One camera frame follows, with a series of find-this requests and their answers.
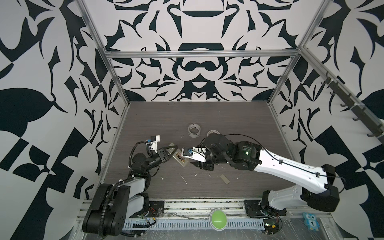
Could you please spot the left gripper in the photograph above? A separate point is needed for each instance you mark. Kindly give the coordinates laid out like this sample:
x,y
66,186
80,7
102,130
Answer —
x,y
165,156

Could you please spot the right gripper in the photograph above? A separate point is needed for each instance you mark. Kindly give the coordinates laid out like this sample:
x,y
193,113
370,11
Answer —
x,y
206,144

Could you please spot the AAA battery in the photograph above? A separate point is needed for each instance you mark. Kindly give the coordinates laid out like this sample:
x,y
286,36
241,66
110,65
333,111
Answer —
x,y
179,156

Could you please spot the remote battery cover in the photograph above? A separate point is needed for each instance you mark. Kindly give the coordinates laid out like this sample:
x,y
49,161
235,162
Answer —
x,y
224,179

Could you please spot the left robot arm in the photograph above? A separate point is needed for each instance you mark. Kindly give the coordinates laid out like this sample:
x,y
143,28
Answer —
x,y
113,203

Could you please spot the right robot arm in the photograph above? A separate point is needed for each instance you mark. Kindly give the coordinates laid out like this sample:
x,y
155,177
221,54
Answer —
x,y
313,186

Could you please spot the clear tape roll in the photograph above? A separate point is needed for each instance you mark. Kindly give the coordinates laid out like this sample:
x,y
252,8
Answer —
x,y
194,130

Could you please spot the beige masking tape roll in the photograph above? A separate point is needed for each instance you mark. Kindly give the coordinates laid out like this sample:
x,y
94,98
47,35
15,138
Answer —
x,y
213,132

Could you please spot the green push button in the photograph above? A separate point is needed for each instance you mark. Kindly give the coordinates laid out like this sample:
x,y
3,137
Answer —
x,y
218,220

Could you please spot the small electronics board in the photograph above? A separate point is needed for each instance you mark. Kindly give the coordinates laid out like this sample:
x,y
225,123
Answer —
x,y
272,226

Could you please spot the blue owl number tag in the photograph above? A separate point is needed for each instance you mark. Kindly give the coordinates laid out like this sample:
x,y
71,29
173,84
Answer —
x,y
310,221

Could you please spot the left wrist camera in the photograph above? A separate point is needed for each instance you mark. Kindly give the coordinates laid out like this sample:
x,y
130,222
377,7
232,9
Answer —
x,y
152,143

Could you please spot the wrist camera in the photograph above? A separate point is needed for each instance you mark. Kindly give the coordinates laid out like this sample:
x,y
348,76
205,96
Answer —
x,y
195,153
152,143

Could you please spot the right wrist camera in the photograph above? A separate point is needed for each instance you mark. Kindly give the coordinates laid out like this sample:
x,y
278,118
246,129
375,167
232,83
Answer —
x,y
195,153

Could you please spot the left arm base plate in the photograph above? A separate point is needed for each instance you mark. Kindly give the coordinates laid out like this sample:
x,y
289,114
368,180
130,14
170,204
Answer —
x,y
155,209

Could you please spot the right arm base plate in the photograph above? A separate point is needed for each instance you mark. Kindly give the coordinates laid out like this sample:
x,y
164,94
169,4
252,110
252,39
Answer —
x,y
261,209

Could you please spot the white slotted cable duct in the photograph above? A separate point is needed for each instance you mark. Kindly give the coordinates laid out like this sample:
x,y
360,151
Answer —
x,y
185,224

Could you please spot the black wall hook rail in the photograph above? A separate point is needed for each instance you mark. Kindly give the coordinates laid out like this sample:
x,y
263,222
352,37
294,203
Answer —
x,y
360,110

